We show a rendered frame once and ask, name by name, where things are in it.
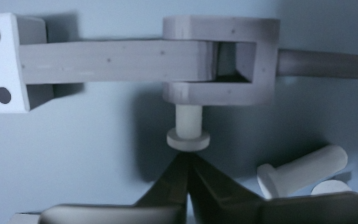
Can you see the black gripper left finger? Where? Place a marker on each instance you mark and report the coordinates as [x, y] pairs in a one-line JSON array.
[[165, 202]]

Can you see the white square block with black dots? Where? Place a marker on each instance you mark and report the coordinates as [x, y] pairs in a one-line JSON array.
[[15, 96]]

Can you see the grey clevis fork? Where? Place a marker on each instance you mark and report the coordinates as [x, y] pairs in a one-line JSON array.
[[258, 61]]

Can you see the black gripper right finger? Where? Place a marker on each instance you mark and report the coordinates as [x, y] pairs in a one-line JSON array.
[[218, 199]]

